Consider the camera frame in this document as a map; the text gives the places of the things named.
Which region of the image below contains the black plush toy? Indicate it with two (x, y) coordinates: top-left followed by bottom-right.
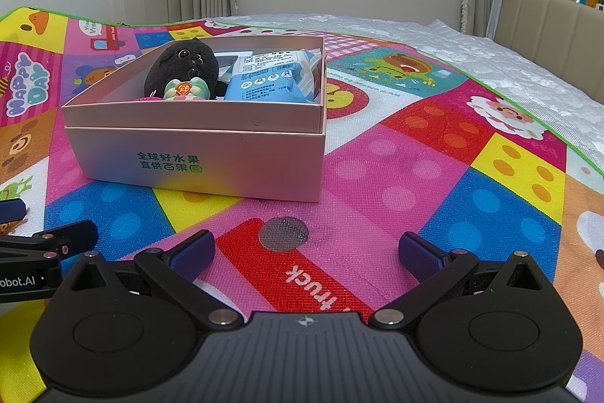
(144, 42), (226, 100)

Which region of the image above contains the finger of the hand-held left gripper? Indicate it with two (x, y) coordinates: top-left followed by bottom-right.
(0, 198), (28, 235)
(0, 220), (100, 263)

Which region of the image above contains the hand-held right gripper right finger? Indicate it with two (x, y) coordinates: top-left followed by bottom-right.
(368, 232), (543, 331)

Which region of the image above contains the blue wet wipes pack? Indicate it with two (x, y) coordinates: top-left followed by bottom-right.
(222, 49), (316, 104)

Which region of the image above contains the small green figurine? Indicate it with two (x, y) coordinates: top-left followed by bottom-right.
(162, 75), (208, 102)

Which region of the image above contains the colourful printed play mat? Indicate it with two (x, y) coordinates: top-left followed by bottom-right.
(0, 6), (604, 403)

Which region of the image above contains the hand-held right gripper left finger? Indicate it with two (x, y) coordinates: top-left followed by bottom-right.
(70, 229), (241, 331)

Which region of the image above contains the beige padded headboard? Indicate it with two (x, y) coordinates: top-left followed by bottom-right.
(493, 0), (604, 76)

